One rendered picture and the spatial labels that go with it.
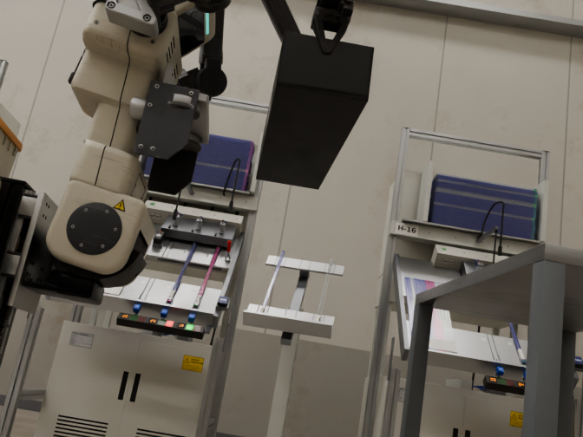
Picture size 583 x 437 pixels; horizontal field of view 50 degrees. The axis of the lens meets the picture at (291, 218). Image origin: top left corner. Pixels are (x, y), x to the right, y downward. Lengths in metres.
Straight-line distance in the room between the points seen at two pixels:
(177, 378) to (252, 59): 3.79
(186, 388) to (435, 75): 4.16
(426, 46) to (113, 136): 5.12
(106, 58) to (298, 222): 4.16
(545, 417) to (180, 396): 1.99
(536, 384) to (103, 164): 0.88
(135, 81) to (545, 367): 0.96
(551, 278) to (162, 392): 2.04
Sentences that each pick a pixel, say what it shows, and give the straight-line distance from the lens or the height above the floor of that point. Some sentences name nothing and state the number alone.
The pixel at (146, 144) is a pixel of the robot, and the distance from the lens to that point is 1.29.
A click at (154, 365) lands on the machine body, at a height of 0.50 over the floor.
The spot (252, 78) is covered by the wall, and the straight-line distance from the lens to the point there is 5.94.
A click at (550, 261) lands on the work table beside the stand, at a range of 1.15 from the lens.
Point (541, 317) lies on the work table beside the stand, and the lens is 1.13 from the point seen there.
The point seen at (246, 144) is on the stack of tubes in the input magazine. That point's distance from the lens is 3.21.
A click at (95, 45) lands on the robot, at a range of 1.43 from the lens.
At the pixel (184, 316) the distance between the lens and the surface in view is 2.58.
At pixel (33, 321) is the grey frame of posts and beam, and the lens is 2.72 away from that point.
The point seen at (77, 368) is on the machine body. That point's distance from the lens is 2.96.
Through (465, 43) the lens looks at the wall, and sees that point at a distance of 6.40.
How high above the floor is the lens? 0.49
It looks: 15 degrees up
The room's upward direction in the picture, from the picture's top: 10 degrees clockwise
